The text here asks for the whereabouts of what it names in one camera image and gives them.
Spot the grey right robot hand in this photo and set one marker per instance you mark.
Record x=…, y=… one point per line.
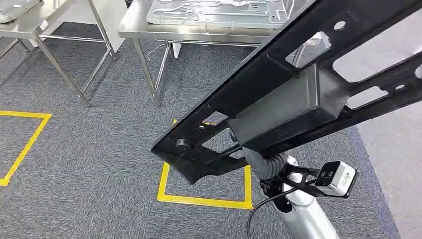
x=263, y=165

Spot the black plastic frame plate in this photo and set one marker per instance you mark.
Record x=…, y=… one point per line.
x=283, y=102

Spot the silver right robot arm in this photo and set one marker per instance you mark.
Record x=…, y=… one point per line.
x=306, y=217

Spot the stainless steel table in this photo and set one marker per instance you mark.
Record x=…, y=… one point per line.
x=197, y=31
x=49, y=19

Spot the stamped sheet metal panel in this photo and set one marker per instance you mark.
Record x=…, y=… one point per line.
x=214, y=14
x=14, y=8

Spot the white board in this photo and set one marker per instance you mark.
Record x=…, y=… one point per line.
x=110, y=19

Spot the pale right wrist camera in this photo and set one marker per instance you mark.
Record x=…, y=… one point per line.
x=338, y=179

